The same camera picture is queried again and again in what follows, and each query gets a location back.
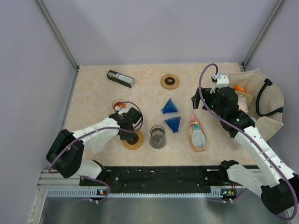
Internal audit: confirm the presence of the wooden ring dripper holder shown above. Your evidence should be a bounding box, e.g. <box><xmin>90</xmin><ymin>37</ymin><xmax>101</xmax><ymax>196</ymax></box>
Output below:
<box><xmin>122</xmin><ymin>131</ymin><xmax>144</xmax><ymax>150</ymax></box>

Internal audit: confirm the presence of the white paper coffee filter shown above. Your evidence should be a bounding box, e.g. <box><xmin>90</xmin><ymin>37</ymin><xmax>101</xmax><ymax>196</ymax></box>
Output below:
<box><xmin>91</xmin><ymin>142</ymin><xmax>106</xmax><ymax>154</ymax></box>

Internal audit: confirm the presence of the blue cone dripper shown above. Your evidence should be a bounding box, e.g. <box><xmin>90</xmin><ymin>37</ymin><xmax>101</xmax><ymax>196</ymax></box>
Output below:
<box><xmin>164</xmin><ymin>116</ymin><xmax>181</xmax><ymax>133</ymax></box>
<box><xmin>161</xmin><ymin>98</ymin><xmax>178</xmax><ymax>114</ymax></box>

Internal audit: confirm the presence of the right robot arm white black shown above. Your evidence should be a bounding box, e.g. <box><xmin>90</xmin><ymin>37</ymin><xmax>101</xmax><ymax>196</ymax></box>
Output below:
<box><xmin>191</xmin><ymin>87</ymin><xmax>299</xmax><ymax>219</ymax></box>

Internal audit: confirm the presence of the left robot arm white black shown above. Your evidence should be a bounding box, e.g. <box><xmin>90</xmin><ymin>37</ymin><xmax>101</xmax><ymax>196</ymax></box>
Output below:
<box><xmin>46</xmin><ymin>107</ymin><xmax>142</xmax><ymax>185</ymax></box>

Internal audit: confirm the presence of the orange capped bottle in bag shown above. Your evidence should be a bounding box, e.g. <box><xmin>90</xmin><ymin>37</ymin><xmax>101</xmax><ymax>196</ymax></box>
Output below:
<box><xmin>234</xmin><ymin>85</ymin><xmax>247</xmax><ymax>93</ymax></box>

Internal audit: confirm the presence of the orange glass carafe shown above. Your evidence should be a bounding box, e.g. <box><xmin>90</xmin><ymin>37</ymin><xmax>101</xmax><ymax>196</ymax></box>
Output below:
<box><xmin>112</xmin><ymin>99</ymin><xmax>126</xmax><ymax>112</ymax></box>

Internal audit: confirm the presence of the glass flask carafe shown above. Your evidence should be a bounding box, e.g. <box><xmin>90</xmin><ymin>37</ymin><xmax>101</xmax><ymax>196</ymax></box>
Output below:
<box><xmin>149</xmin><ymin>125</ymin><xmax>166</xmax><ymax>149</ymax></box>

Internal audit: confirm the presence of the black rectangular box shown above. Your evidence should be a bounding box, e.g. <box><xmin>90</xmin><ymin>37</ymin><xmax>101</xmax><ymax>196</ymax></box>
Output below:
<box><xmin>107</xmin><ymin>70</ymin><xmax>135</xmax><ymax>88</ymax></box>

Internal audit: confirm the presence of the beige tote bag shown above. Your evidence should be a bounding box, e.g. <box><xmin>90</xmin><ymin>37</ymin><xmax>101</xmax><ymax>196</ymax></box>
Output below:
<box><xmin>227</xmin><ymin>70</ymin><xmax>284</xmax><ymax>141</ymax></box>

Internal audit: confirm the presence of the orange soap bottle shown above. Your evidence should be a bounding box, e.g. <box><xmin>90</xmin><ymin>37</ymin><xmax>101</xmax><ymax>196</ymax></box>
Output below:
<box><xmin>189</xmin><ymin>115</ymin><xmax>206</xmax><ymax>152</ymax></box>

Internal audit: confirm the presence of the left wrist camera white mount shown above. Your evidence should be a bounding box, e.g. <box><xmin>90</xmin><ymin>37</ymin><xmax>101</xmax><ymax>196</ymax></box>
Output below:
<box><xmin>115</xmin><ymin>106</ymin><xmax>128</xmax><ymax>115</ymax></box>

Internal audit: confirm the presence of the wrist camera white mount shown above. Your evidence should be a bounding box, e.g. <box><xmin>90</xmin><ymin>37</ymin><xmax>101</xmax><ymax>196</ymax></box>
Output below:
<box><xmin>115</xmin><ymin>106</ymin><xmax>128</xmax><ymax>115</ymax></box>
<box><xmin>210</xmin><ymin>74</ymin><xmax>229</xmax><ymax>93</ymax></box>

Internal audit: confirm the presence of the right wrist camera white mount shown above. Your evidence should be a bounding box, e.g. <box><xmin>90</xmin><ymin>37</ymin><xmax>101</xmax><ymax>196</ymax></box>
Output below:
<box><xmin>210</xmin><ymin>74</ymin><xmax>229</xmax><ymax>93</ymax></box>

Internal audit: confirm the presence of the right aluminium frame post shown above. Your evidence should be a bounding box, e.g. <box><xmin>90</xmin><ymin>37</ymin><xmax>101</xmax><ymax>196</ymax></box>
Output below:
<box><xmin>238</xmin><ymin>0</ymin><xmax>286</xmax><ymax>72</ymax></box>

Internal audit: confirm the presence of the aluminium frame post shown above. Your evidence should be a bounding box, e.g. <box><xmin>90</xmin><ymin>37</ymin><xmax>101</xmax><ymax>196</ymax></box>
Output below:
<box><xmin>34</xmin><ymin>0</ymin><xmax>79</xmax><ymax>71</ymax></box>
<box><xmin>238</xmin><ymin>0</ymin><xmax>286</xmax><ymax>72</ymax></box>

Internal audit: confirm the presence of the wooden ring far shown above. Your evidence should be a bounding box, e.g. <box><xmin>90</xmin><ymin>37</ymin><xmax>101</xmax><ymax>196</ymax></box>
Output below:
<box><xmin>160</xmin><ymin>73</ymin><xmax>180</xmax><ymax>90</ymax></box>

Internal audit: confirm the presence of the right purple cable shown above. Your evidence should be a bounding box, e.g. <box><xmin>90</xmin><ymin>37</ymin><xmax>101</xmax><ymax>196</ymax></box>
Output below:
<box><xmin>198</xmin><ymin>63</ymin><xmax>299</xmax><ymax>221</ymax></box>

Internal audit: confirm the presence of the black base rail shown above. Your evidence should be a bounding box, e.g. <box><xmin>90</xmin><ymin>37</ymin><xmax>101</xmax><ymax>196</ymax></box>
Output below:
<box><xmin>79</xmin><ymin>165</ymin><xmax>236</xmax><ymax>193</ymax></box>

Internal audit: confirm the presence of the left aluminium frame post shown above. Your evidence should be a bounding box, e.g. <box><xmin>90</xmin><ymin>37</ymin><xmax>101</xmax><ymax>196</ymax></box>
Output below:
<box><xmin>34</xmin><ymin>0</ymin><xmax>79</xmax><ymax>71</ymax></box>

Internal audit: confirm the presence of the grey cable duct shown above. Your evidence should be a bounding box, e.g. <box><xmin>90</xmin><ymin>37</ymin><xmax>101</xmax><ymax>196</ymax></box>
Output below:
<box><xmin>46</xmin><ymin>186</ymin><xmax>236</xmax><ymax>198</ymax></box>

